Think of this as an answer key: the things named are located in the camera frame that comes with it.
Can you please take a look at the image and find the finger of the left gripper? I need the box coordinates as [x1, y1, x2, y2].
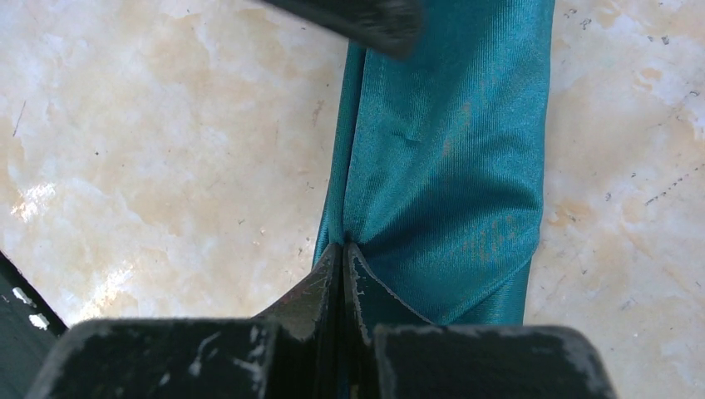
[266, 0, 424, 58]

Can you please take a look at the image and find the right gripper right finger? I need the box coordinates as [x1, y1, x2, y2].
[343, 244, 617, 398]

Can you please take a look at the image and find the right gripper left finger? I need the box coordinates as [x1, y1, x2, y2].
[28, 244, 343, 398]

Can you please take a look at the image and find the teal cloth napkin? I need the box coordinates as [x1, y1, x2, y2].
[314, 0, 555, 324]

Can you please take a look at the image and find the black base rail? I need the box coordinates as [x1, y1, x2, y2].
[1, 255, 67, 398]

